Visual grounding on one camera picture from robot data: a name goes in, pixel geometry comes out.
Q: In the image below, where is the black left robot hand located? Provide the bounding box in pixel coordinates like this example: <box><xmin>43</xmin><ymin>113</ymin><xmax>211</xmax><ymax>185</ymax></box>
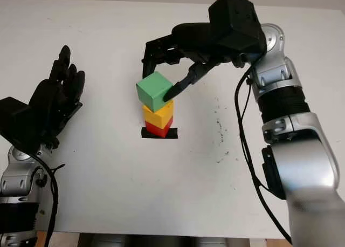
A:
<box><xmin>29</xmin><ymin>44</ymin><xmax>86</xmax><ymax>148</ymax></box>

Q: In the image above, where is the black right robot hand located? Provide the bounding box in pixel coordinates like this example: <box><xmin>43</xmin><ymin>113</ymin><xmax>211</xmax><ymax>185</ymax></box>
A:
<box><xmin>141</xmin><ymin>22</ymin><xmax>244</xmax><ymax>102</ymax></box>

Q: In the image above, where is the green cube block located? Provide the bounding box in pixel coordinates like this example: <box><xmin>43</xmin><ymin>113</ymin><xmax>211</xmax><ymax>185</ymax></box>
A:
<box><xmin>136</xmin><ymin>71</ymin><xmax>173</xmax><ymax>113</ymax></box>

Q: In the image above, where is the yellow cube block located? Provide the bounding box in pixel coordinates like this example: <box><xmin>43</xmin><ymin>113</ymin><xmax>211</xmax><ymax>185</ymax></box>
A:
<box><xmin>142</xmin><ymin>100</ymin><xmax>175</xmax><ymax>129</ymax></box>

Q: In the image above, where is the red cube block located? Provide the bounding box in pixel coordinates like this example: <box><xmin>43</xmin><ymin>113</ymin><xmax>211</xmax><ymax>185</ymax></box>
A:
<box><xmin>144</xmin><ymin>117</ymin><xmax>174</xmax><ymax>138</ymax></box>

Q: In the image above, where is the black tape strip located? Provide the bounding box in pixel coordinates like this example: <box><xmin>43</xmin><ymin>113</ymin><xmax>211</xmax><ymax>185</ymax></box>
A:
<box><xmin>140</xmin><ymin>127</ymin><xmax>178</xmax><ymax>140</ymax></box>

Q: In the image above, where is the dark grey robot torso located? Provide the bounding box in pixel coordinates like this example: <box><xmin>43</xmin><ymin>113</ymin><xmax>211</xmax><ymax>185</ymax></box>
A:
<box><xmin>78</xmin><ymin>233</ymin><xmax>254</xmax><ymax>247</ymax></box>

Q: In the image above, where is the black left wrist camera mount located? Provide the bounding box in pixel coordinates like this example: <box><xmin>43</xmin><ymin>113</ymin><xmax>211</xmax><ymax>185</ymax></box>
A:
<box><xmin>0</xmin><ymin>97</ymin><xmax>44</xmax><ymax>154</ymax></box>

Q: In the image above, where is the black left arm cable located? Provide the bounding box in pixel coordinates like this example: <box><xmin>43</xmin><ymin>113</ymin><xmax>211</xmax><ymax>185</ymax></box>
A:
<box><xmin>29</xmin><ymin>152</ymin><xmax>66</xmax><ymax>247</ymax></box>

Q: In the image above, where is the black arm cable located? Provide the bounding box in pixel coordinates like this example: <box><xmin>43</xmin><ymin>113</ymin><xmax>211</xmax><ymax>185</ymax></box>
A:
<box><xmin>29</xmin><ymin>152</ymin><xmax>66</xmax><ymax>247</ymax></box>
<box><xmin>234</xmin><ymin>55</ymin><xmax>293</xmax><ymax>245</ymax></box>

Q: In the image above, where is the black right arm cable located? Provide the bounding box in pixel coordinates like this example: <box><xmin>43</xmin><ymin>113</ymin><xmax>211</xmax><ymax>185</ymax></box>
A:
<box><xmin>234</xmin><ymin>55</ymin><xmax>293</xmax><ymax>245</ymax></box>

